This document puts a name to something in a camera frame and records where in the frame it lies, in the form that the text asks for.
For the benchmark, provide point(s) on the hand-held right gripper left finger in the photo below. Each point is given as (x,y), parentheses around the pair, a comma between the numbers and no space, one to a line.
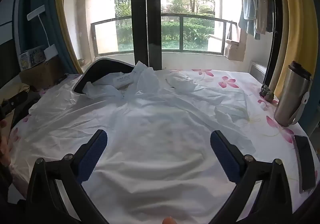
(95,153)

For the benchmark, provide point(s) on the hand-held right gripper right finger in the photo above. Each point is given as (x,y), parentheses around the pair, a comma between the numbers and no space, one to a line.
(225,156)

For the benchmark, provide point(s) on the white shirt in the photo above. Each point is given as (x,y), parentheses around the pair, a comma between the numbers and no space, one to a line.
(155,123)

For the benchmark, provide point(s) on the person's left hand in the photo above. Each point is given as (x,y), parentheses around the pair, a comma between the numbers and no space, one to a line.
(5,148)

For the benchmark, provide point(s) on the person's right hand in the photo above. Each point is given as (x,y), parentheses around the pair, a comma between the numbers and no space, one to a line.
(169,221)

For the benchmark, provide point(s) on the yellowish pillow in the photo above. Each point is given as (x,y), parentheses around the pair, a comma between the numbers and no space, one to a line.
(17,86)

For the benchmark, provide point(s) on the floral bed sheet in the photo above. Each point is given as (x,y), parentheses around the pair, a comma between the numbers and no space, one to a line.
(265,153)

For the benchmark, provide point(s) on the brown cardboard box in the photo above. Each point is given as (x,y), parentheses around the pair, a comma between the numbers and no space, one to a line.
(42,73)

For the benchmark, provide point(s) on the printed small box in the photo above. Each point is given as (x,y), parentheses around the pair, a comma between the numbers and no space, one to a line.
(32,57)

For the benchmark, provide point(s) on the white power adapter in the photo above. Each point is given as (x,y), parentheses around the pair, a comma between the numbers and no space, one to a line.
(51,51)

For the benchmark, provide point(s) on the small dark figurine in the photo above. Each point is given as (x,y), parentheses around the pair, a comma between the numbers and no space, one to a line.
(267,93)

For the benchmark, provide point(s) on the black smartphone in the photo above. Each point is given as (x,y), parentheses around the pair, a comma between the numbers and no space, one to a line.
(305,164)

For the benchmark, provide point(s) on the round side table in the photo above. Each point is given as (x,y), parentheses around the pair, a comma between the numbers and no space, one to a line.
(81,61)

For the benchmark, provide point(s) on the blue curtain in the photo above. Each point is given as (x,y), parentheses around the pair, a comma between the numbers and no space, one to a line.
(50,26)

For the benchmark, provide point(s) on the crumpled white plastic bag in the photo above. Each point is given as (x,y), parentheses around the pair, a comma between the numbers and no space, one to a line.
(181,81)

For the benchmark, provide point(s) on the clear plastic packaging bag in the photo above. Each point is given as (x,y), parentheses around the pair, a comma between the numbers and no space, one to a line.
(147,81)

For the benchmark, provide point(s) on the steel thermos bottle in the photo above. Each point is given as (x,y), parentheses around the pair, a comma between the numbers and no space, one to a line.
(290,93)

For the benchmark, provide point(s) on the grey radiator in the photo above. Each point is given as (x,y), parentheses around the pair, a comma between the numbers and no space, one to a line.
(258,71)

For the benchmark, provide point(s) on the white power strip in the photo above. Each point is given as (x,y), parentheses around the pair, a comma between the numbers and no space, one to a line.
(36,12)

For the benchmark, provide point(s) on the yellow curtain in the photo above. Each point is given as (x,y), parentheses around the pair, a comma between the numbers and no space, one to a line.
(300,13)
(60,13)

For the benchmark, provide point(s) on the cardboard box on balcony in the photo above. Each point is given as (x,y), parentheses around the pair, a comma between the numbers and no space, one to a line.
(235,51)

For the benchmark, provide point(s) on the balcony railing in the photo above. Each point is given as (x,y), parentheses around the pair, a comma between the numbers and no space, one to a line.
(181,33)

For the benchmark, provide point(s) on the hanging light blue shirt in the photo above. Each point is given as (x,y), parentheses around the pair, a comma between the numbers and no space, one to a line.
(247,6)

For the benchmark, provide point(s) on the hanging beige garment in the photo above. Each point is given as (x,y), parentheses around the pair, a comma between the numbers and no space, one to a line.
(262,8)

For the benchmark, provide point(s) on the hanging dark garment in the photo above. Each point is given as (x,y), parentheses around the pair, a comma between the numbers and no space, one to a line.
(269,6)

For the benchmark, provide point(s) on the black window frame pillar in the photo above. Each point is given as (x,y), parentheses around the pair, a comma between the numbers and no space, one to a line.
(275,38)
(140,13)

